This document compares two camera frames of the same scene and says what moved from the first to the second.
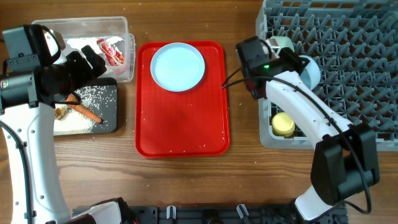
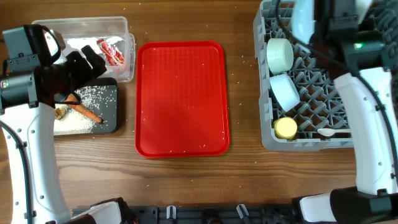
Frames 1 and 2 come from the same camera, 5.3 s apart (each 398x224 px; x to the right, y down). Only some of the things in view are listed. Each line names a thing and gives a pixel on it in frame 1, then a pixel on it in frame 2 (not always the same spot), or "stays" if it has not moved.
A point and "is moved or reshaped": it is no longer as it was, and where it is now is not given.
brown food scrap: [59, 112] stays
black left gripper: [85, 73] stays
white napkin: [78, 43] stays
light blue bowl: [311, 74] is moved or reshaped
